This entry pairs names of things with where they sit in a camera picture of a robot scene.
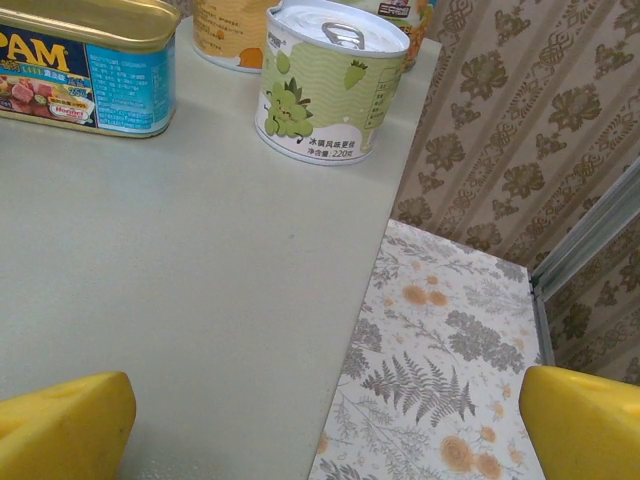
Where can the gold rectangular luncheon meat tin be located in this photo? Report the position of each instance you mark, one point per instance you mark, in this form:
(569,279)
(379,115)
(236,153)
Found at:
(75,75)

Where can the small green label can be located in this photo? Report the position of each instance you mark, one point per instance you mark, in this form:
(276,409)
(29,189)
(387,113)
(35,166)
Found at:
(325,100)

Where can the aluminium frame post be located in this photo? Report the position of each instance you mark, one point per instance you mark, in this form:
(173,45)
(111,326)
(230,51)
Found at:
(590,230)

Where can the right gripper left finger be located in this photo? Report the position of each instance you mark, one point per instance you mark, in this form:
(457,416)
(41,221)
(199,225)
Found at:
(60,430)

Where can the aluminium table side rail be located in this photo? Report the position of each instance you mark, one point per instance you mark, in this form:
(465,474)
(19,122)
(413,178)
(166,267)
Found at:
(544,330)

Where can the grey metal cabinet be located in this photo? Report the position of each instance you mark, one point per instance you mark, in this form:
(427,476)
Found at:
(190,275)

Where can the floral patterned table cover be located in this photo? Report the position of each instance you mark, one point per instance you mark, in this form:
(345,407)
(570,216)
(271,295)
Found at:
(440,350)

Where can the orange fruit can plastic lid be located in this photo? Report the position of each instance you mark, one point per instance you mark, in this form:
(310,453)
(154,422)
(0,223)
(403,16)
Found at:
(420,35)

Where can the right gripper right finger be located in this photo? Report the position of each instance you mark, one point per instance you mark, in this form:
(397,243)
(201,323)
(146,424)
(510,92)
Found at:
(590,430)

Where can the small yellow label can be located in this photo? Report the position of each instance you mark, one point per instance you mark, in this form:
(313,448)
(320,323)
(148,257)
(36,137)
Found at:
(225,35)

